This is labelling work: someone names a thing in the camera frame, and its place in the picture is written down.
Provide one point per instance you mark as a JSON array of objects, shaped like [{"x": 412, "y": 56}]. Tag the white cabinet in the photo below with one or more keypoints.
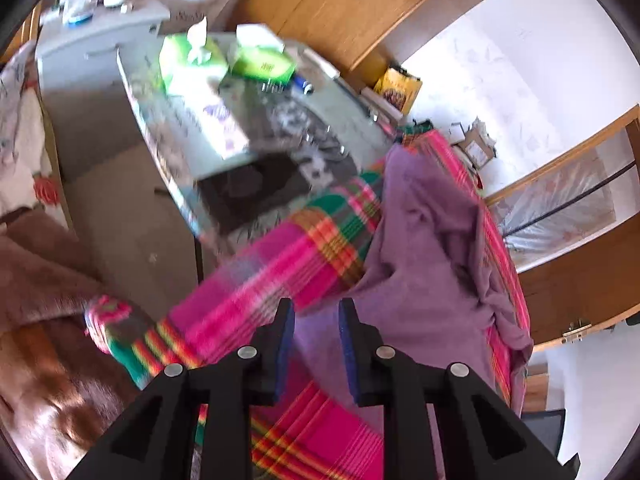
[{"x": 90, "y": 85}]

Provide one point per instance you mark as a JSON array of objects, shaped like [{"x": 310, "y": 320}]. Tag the pink plaid blanket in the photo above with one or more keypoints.
[{"x": 240, "y": 300}]

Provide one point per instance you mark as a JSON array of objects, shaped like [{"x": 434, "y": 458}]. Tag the brown fur blanket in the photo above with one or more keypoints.
[{"x": 40, "y": 360}]

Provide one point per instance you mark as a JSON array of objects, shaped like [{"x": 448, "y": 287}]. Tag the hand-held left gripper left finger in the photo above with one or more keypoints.
[{"x": 285, "y": 345}]

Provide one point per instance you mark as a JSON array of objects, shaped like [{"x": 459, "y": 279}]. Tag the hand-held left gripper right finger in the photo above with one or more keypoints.
[{"x": 347, "y": 350}]

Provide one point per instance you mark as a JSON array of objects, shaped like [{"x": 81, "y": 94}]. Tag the small green tissue pack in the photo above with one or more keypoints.
[{"x": 262, "y": 60}]

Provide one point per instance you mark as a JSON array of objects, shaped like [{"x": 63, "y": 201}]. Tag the glass top table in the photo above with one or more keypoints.
[{"x": 325, "y": 95}]

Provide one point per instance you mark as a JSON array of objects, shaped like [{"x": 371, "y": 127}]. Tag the wooden wardrobe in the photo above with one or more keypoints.
[{"x": 350, "y": 0}]

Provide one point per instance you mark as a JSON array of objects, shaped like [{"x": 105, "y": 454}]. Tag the wooden door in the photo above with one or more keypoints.
[{"x": 575, "y": 290}]

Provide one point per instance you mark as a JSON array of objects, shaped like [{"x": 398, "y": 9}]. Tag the key bunch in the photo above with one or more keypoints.
[{"x": 270, "y": 86}]

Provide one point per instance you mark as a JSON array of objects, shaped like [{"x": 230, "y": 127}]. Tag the black smartphone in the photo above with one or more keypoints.
[{"x": 255, "y": 190}]

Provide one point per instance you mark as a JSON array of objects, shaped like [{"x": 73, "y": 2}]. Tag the wooden board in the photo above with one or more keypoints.
[{"x": 535, "y": 390}]

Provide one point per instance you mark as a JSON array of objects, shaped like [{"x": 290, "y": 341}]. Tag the large green tissue pack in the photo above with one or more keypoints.
[{"x": 192, "y": 65}]

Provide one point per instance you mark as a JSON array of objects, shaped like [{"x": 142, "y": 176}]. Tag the metal scissors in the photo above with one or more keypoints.
[{"x": 320, "y": 140}]

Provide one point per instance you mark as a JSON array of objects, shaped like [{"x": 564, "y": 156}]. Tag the purple fleece garment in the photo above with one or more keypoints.
[{"x": 425, "y": 260}]

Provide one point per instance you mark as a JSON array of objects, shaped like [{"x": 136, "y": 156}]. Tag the cardboard box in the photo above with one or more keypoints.
[{"x": 475, "y": 145}]

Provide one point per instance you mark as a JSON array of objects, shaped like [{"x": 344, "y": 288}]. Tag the metal door lock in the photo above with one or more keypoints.
[{"x": 580, "y": 332}]

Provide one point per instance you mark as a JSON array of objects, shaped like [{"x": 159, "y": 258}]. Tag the blue lighter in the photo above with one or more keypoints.
[{"x": 302, "y": 85}]

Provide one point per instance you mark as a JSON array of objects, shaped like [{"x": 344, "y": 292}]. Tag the floral bed sheet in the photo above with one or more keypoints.
[{"x": 20, "y": 135}]

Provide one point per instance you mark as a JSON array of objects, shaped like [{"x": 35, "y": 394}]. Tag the white purple paper box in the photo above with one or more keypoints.
[{"x": 210, "y": 125}]

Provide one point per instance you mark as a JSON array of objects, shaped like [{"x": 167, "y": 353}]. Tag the yellow paper bag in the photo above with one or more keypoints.
[{"x": 397, "y": 87}]

